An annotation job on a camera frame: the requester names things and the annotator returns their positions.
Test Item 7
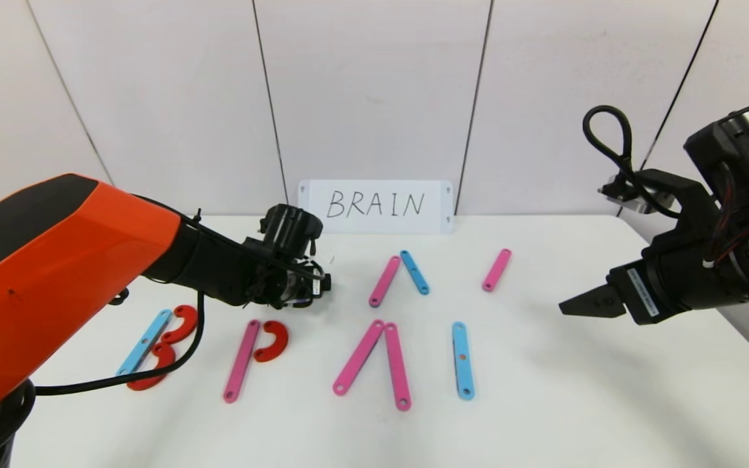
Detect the large red curved piece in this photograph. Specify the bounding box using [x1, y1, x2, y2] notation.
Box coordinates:
[127, 343, 177, 391]
[161, 305, 200, 345]

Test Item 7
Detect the short pink plastic bar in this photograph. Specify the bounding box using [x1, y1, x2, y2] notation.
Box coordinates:
[481, 248, 512, 293]

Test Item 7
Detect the small red curved piece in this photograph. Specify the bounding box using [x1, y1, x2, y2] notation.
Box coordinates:
[254, 320, 289, 363]

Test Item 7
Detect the short blue plastic bar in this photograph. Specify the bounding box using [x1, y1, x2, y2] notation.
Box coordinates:
[399, 250, 430, 296]

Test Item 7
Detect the long blue plastic bar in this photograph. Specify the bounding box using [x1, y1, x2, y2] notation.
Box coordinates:
[116, 309, 174, 381]

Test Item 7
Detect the looped black camera cable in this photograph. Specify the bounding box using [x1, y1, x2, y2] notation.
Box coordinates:
[583, 105, 682, 219]

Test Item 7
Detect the long pink plastic bar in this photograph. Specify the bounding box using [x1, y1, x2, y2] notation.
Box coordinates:
[332, 319, 386, 397]
[369, 255, 402, 308]
[223, 319, 262, 404]
[384, 322, 412, 411]

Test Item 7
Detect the white BRAIN word card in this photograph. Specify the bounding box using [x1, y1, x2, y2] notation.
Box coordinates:
[296, 180, 454, 235]

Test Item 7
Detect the long blue bar orange dot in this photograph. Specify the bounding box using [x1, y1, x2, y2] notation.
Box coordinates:
[451, 322, 476, 400]

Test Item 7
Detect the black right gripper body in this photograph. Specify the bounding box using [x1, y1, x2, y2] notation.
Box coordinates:
[606, 242, 730, 326]

